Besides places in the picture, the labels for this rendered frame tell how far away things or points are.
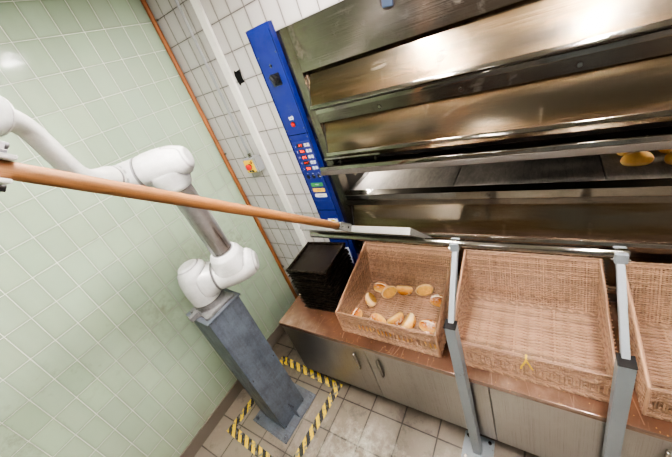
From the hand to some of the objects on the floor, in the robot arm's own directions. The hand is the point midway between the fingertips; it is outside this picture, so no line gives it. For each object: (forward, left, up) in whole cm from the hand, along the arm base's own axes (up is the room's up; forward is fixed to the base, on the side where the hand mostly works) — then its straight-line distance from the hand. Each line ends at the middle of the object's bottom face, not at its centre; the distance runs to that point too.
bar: (+27, +75, -196) cm, 212 cm away
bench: (+43, +97, -196) cm, 223 cm away
